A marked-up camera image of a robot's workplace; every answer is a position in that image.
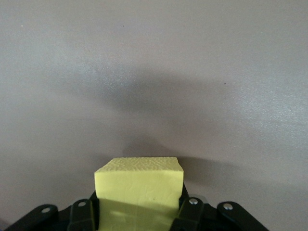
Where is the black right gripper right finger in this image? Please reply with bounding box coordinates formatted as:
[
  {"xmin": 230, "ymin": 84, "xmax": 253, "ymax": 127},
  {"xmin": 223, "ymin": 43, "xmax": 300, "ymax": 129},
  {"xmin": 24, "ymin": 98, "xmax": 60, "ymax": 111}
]
[{"xmin": 169, "ymin": 182, "xmax": 268, "ymax": 231}]

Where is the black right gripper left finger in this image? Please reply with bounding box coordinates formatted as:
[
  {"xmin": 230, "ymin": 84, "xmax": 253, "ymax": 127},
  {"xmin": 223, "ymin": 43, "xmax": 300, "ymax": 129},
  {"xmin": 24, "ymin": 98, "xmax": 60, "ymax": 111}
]
[{"xmin": 3, "ymin": 191, "xmax": 101, "ymax": 231}]

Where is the yellow foam block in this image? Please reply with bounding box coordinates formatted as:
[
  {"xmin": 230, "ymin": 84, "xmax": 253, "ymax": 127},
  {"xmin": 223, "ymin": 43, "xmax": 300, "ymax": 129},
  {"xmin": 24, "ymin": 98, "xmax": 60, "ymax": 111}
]
[{"xmin": 93, "ymin": 155, "xmax": 185, "ymax": 231}]

